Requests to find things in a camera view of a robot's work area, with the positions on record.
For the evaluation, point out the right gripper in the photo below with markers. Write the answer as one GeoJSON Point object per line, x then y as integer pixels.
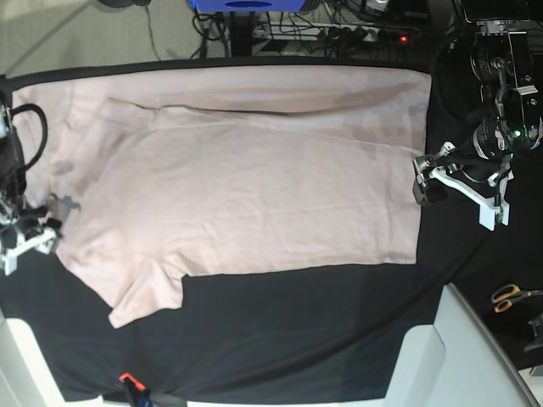
{"type": "Point", "coordinates": [28, 230]}

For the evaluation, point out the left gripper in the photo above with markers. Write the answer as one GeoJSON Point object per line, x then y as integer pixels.
{"type": "Point", "coordinates": [477, 164]}

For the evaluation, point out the pink T-shirt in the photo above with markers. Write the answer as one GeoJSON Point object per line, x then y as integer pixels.
{"type": "Point", "coordinates": [165, 174]}

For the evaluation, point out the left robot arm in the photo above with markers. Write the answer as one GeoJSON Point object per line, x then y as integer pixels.
{"type": "Point", "coordinates": [508, 117]}

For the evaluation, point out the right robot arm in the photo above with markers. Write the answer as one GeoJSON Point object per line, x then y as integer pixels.
{"type": "Point", "coordinates": [15, 166]}

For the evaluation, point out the red black clamp bottom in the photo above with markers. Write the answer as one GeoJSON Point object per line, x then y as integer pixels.
{"type": "Point", "coordinates": [138, 395]}

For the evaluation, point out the dark metal tool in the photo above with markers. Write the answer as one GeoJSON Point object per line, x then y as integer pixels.
{"type": "Point", "coordinates": [536, 327]}

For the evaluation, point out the black table cloth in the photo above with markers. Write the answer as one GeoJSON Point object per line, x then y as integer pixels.
{"type": "Point", "coordinates": [320, 334]}

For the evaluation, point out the white power strip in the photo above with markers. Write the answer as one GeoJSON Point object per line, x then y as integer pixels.
{"type": "Point", "coordinates": [300, 31]}

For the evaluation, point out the black stand column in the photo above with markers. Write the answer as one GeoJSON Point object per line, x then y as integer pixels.
{"type": "Point", "coordinates": [241, 28]}

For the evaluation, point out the blue box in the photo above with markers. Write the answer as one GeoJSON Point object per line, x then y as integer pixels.
{"type": "Point", "coordinates": [211, 6]}

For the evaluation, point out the orange handled scissors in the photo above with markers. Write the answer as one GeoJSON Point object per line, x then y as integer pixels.
{"type": "Point", "coordinates": [505, 297]}

